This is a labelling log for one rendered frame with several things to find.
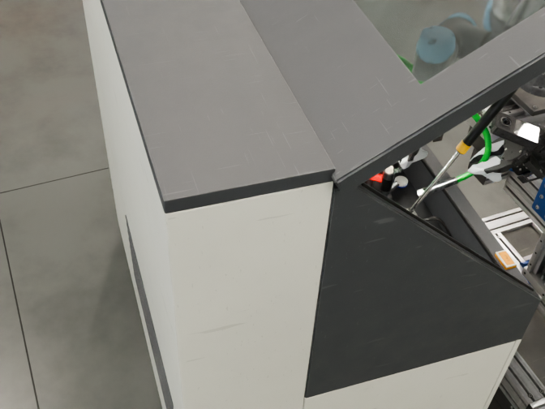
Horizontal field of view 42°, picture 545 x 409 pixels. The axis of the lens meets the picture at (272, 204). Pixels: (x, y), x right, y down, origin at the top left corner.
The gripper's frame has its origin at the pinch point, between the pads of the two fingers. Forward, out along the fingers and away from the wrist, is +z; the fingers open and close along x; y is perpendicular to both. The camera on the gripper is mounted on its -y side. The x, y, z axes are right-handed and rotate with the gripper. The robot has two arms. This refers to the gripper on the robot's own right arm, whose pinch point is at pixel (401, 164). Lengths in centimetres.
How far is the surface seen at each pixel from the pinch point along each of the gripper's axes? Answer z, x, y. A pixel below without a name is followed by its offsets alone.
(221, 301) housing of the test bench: -10, -35, -54
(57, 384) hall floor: 113, 37, -96
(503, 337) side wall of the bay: 30.5, -35.1, 16.4
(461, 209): 18.0, -3.0, 19.3
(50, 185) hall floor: 113, 142, -88
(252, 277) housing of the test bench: -15, -35, -48
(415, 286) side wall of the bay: 0.3, -35.0, -13.4
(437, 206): 25.7, 6.5, 19.0
